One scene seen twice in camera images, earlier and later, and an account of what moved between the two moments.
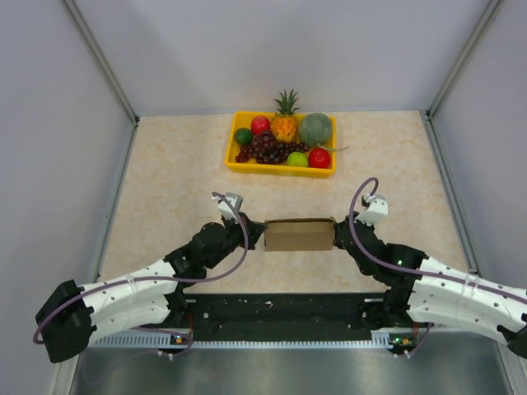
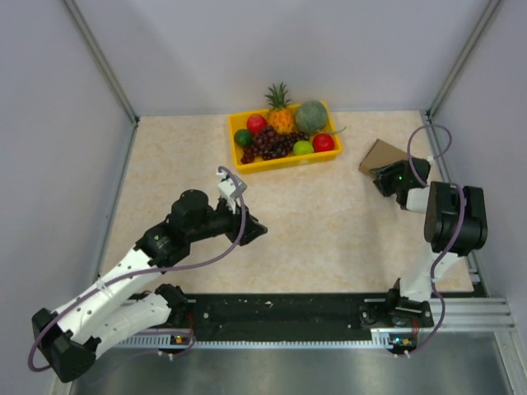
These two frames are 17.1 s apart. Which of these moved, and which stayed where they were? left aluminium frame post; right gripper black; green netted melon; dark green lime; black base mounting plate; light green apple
Moved: light green apple; green netted melon; right gripper black
Stayed: dark green lime; black base mounting plate; left aluminium frame post
